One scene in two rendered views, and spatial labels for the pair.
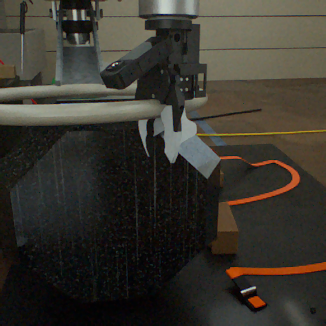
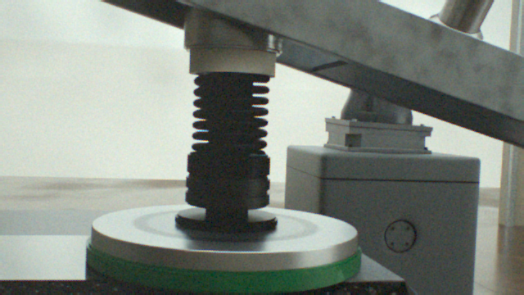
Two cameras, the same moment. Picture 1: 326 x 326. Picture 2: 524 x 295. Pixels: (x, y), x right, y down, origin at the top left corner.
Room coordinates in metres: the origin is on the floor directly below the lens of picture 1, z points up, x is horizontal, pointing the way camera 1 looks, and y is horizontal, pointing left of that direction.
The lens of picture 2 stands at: (1.43, 0.77, 0.92)
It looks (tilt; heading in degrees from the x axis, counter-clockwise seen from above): 3 degrees down; 268
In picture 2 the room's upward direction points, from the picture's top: 2 degrees clockwise
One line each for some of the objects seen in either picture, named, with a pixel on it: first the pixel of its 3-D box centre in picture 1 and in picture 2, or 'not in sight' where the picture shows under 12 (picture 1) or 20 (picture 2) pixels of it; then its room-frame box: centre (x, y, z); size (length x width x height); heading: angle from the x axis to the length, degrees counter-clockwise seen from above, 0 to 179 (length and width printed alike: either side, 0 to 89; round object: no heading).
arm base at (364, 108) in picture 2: not in sight; (377, 103); (1.07, -0.81, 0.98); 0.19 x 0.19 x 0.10
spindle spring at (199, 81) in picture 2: not in sight; (231, 105); (1.43, 0.29, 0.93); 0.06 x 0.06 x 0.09
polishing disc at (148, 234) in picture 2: not in sight; (226, 230); (1.43, 0.29, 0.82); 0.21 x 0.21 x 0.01
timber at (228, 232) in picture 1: (220, 226); not in sight; (1.79, -0.28, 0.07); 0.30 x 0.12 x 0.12; 1
